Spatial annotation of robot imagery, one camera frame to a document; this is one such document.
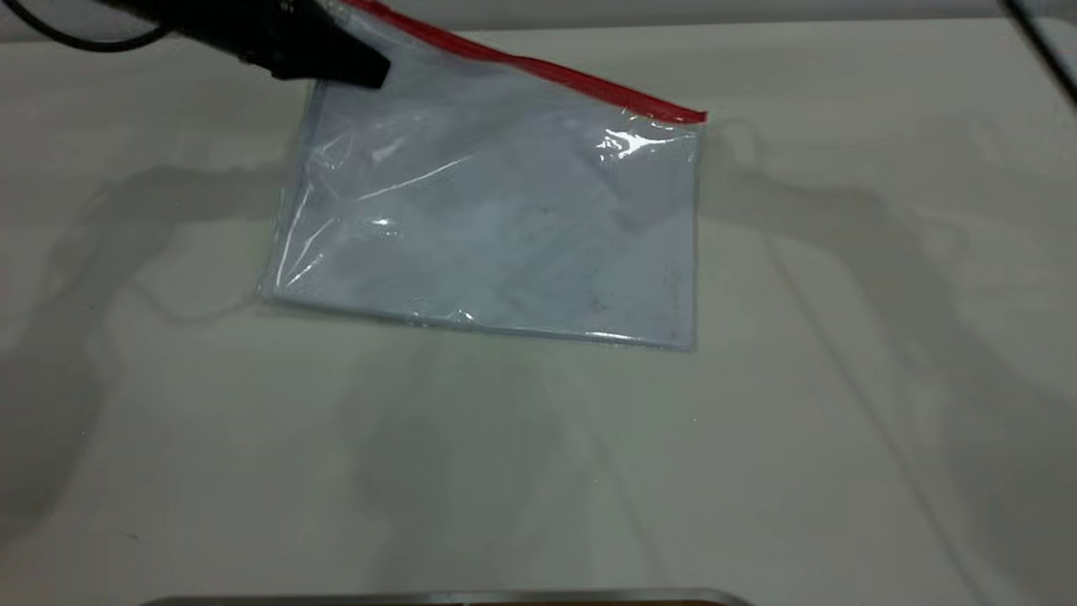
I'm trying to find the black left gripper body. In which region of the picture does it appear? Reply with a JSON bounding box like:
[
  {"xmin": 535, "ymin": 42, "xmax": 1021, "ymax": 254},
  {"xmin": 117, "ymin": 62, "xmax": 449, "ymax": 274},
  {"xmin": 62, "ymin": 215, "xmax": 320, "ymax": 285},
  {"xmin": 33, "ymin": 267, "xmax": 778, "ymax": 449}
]
[{"xmin": 97, "ymin": 0, "xmax": 339, "ymax": 78}]

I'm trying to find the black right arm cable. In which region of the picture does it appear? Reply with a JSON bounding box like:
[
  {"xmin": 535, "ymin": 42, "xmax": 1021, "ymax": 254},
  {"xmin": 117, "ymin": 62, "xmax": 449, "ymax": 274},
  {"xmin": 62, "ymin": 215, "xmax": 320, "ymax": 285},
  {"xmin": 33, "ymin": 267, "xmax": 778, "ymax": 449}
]
[{"xmin": 1000, "ymin": 0, "xmax": 1077, "ymax": 110}]

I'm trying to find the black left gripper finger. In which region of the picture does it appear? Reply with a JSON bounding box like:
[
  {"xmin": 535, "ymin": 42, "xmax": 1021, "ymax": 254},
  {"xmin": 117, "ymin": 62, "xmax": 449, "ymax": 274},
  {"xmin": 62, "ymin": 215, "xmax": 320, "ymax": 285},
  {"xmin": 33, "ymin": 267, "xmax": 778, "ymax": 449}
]
[{"xmin": 273, "ymin": 24, "xmax": 393, "ymax": 90}]

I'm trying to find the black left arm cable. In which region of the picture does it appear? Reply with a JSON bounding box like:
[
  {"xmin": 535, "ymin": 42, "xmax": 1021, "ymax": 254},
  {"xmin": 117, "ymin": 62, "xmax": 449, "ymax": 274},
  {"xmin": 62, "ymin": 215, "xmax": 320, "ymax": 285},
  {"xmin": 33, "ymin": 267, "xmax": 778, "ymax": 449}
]
[{"xmin": 0, "ymin": 0, "xmax": 173, "ymax": 54}]

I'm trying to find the clear plastic bag red zipper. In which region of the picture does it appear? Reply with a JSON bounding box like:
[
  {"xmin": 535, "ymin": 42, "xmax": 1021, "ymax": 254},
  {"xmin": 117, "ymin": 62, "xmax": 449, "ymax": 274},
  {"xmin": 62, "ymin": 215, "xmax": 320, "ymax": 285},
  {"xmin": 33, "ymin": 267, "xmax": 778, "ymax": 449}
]
[{"xmin": 257, "ymin": 0, "xmax": 708, "ymax": 352}]

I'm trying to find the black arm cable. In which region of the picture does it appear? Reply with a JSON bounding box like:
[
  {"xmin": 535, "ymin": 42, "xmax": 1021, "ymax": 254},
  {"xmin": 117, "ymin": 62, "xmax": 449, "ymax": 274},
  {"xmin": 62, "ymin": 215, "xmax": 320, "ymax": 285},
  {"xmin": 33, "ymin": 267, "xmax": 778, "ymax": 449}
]
[
  {"xmin": 1000, "ymin": 0, "xmax": 1077, "ymax": 110},
  {"xmin": 0, "ymin": 0, "xmax": 173, "ymax": 54}
]

